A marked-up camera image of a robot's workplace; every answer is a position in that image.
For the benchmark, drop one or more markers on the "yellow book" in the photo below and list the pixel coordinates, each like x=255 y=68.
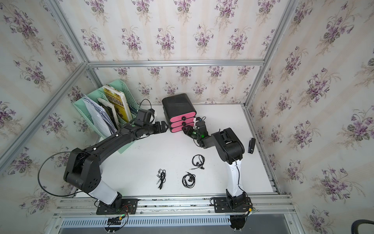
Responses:
x=118 y=99

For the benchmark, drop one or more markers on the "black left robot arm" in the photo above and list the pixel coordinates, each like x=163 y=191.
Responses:
x=83 y=167

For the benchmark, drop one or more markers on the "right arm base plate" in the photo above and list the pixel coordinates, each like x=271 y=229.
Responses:
x=238 y=204

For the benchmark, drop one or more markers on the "black earphones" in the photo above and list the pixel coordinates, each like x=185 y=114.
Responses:
x=198 y=162
x=162 y=178
x=189 y=180

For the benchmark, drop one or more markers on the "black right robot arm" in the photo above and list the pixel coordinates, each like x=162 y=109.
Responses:
x=230 y=150

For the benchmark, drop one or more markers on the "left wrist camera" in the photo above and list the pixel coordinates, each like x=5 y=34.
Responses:
x=145 y=116

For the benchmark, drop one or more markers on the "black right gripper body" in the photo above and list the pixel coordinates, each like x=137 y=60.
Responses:
x=193 y=133

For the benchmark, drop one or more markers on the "black stapler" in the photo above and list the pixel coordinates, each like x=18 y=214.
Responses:
x=251 y=145

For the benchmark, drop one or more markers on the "white paper stack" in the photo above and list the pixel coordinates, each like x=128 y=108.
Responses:
x=101 y=119

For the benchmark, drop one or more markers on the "black drawer cabinet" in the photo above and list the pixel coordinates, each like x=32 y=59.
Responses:
x=177 y=105

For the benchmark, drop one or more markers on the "black white notebook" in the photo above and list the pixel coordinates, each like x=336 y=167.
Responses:
x=110 y=110

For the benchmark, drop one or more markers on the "green desk organizer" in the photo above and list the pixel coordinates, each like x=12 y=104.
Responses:
x=99 y=93

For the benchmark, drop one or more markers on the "aluminium front rail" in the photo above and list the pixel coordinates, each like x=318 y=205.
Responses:
x=272 y=213

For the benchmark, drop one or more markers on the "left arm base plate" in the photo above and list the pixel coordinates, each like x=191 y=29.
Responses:
x=118 y=207

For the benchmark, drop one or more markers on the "pink bottom drawer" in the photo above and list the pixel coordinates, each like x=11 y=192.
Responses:
x=177 y=129

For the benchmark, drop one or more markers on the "pink top drawer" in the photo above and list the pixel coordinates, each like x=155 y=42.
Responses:
x=182 y=117

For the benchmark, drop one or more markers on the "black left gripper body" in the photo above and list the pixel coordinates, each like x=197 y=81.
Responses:
x=157 y=129

